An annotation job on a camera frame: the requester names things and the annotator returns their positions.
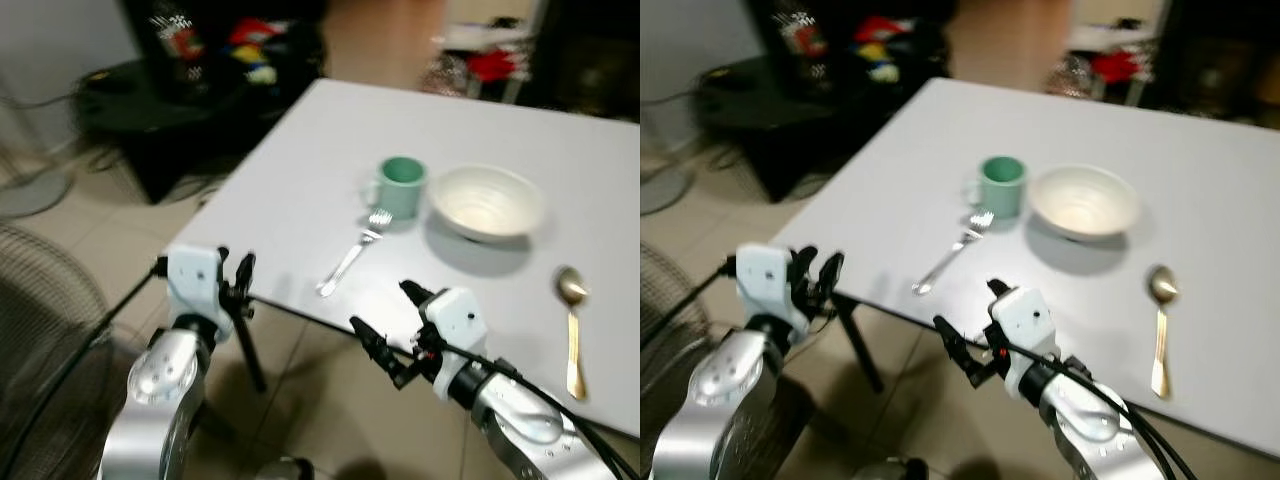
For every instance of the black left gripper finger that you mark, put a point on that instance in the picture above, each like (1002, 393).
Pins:
(831, 277)
(801, 272)
(224, 270)
(246, 275)

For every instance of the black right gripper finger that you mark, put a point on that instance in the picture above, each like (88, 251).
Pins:
(1000, 290)
(956, 344)
(414, 294)
(372, 343)

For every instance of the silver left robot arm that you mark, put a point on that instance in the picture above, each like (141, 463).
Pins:
(716, 395)
(152, 395)

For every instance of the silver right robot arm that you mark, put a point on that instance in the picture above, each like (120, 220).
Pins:
(1092, 420)
(522, 420)

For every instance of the black table leg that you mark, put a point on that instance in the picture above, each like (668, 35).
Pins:
(862, 345)
(252, 350)

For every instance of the silver metal fork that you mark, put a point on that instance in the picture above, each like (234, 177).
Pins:
(949, 257)
(351, 257)

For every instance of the green ceramic mug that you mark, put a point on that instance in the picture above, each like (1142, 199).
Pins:
(404, 190)
(1002, 190)

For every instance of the white ceramic bowl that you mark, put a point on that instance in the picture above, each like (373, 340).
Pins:
(487, 204)
(1085, 201)

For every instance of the gold metal spoon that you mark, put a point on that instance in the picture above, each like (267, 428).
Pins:
(573, 335)
(1160, 335)

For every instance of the black low cabinet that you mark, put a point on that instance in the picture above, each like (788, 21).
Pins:
(760, 115)
(160, 120)

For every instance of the round grey fan base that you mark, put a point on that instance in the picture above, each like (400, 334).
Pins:
(30, 192)
(662, 188)

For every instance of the red and yellow toy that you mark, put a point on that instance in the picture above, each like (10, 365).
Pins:
(256, 50)
(880, 48)

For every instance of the red cloth item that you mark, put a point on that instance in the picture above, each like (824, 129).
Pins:
(495, 65)
(1116, 66)

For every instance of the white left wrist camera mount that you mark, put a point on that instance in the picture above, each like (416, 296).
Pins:
(764, 280)
(193, 280)

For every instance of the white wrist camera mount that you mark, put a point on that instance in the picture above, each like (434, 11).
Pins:
(764, 280)
(1027, 322)
(456, 320)
(193, 280)

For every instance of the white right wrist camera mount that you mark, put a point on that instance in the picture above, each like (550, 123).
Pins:
(1027, 322)
(456, 320)

